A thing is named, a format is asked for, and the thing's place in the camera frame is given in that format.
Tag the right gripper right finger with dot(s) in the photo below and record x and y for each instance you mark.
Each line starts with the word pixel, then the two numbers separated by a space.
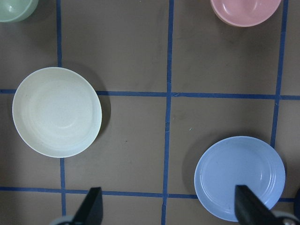
pixel 249 210

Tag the green bowl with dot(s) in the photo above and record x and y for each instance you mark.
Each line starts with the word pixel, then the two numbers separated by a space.
pixel 16 10

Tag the cream plate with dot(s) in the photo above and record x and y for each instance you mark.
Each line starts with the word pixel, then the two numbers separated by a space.
pixel 56 112

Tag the dark blue pot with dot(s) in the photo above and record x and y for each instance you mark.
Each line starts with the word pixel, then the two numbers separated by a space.
pixel 296 204

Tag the pink bowl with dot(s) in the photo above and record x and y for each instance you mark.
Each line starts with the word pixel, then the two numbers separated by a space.
pixel 244 13

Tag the blue plate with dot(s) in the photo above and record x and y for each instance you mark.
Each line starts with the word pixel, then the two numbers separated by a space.
pixel 238 160

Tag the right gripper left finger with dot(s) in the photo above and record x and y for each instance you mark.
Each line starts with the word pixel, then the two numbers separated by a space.
pixel 90 211

